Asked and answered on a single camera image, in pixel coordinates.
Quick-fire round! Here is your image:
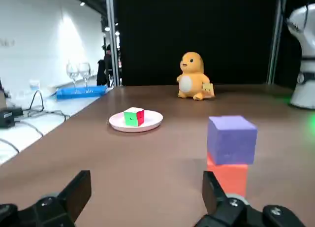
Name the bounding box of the white round plate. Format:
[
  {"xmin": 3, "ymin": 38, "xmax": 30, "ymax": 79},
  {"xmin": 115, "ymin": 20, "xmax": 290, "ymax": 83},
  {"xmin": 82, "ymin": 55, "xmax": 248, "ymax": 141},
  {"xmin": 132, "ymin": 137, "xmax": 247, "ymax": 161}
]
[{"xmin": 109, "ymin": 110, "xmax": 164, "ymax": 133}]

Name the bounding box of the small colourful puzzle cube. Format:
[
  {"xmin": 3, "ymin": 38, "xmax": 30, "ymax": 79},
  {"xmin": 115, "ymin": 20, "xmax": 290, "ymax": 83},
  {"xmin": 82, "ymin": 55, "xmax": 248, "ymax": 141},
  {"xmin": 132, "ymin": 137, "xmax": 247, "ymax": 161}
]
[{"xmin": 124, "ymin": 107, "xmax": 145, "ymax": 127}]

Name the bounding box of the black power adapter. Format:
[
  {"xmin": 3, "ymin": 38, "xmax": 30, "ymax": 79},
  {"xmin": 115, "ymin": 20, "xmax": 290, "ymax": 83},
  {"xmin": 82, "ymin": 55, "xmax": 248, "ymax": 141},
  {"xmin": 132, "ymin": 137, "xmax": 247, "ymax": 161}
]
[{"xmin": 0, "ymin": 107, "xmax": 23, "ymax": 129}]

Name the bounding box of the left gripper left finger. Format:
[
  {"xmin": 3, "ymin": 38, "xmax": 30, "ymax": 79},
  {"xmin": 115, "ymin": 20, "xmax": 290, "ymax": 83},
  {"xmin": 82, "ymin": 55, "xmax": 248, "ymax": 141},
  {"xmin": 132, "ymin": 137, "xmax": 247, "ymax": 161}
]
[{"xmin": 0, "ymin": 169, "xmax": 92, "ymax": 227}]

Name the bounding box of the orange plush toy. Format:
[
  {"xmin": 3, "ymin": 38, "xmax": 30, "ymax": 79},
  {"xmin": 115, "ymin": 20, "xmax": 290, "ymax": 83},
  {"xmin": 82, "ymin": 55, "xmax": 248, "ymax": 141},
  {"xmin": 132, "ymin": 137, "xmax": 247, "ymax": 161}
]
[{"xmin": 176, "ymin": 51, "xmax": 215, "ymax": 101}]

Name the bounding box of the aluminium frame post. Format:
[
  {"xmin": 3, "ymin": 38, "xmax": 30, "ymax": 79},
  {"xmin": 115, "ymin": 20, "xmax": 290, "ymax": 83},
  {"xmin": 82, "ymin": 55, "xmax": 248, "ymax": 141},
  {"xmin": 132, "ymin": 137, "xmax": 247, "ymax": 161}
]
[
  {"xmin": 266, "ymin": 0, "xmax": 288, "ymax": 85},
  {"xmin": 104, "ymin": 0, "xmax": 123, "ymax": 88}
]

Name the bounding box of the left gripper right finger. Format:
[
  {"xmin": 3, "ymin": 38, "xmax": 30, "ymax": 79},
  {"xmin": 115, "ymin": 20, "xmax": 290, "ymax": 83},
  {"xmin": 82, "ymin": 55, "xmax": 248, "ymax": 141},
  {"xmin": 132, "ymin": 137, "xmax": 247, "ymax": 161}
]
[{"xmin": 196, "ymin": 170, "xmax": 307, "ymax": 227}]

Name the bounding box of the white cup blue band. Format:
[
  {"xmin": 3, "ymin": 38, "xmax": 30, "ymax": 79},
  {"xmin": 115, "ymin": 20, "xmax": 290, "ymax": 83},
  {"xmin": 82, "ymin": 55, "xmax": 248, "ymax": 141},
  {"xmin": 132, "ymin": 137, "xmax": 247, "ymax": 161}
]
[{"xmin": 29, "ymin": 79, "xmax": 41, "ymax": 91}]

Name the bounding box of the clear wine glass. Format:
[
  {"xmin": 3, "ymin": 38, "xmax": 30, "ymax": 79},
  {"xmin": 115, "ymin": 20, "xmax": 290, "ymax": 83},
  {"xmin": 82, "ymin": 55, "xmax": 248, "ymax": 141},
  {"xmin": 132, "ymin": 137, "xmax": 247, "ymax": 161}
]
[
  {"xmin": 65, "ymin": 61, "xmax": 80, "ymax": 89},
  {"xmin": 77, "ymin": 62, "xmax": 92, "ymax": 88}
]

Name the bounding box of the person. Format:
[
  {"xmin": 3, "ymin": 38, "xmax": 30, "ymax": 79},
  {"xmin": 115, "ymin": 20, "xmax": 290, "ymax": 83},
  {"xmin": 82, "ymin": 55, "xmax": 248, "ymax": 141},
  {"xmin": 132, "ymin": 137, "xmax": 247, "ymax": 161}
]
[{"xmin": 96, "ymin": 44, "xmax": 113, "ymax": 87}]

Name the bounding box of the orange foam square block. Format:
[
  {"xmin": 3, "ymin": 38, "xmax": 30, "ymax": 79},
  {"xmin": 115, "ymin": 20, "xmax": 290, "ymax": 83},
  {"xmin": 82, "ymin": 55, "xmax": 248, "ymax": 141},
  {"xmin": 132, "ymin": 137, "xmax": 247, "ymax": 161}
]
[{"xmin": 206, "ymin": 152, "xmax": 249, "ymax": 198}]

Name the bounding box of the purple foam square block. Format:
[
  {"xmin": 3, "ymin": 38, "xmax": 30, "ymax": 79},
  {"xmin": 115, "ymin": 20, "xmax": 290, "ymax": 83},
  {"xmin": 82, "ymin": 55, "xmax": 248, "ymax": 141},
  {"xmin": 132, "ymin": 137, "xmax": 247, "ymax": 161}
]
[{"xmin": 206, "ymin": 115, "xmax": 258, "ymax": 165}]

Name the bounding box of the blue plastic tray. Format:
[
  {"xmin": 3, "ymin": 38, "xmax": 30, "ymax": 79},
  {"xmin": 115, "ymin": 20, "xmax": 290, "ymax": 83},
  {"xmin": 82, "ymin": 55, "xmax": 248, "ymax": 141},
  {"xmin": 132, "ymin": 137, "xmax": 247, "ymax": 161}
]
[{"xmin": 55, "ymin": 85, "xmax": 108, "ymax": 101}]

